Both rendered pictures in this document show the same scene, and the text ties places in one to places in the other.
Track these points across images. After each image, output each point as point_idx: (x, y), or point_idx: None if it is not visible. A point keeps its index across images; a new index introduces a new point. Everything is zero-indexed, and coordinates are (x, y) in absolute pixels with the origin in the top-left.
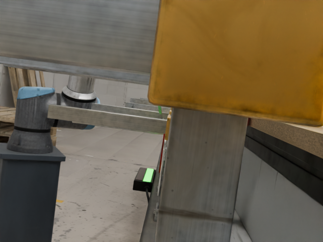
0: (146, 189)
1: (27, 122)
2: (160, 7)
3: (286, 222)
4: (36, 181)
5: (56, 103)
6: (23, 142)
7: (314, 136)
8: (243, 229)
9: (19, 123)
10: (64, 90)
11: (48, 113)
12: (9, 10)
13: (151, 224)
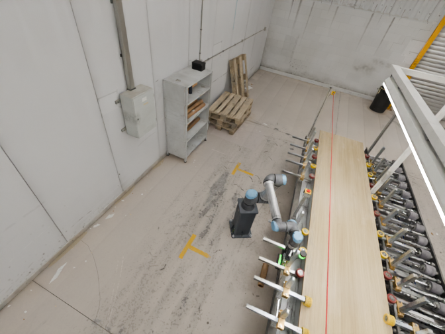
0: (277, 270)
1: (247, 203)
2: None
3: (299, 307)
4: (249, 217)
5: (257, 199)
6: (246, 208)
7: (298, 321)
8: (298, 282)
9: (246, 203)
10: (260, 195)
11: (258, 259)
12: None
13: (275, 299)
